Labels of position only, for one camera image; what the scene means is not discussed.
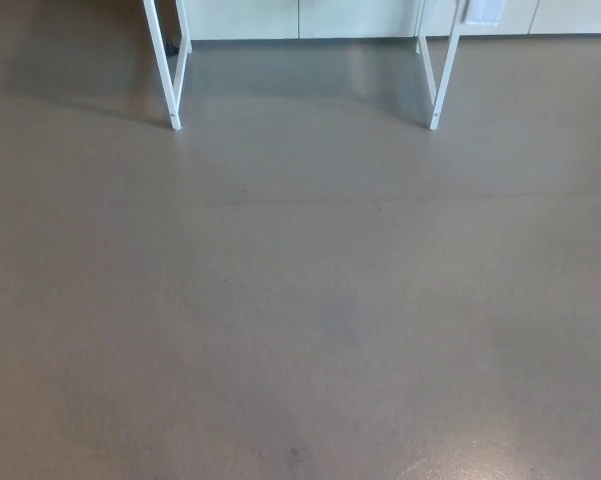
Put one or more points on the white cabinet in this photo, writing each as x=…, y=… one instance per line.
x=355, y=20

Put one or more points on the white metal-frame table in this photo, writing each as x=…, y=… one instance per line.
x=175, y=100

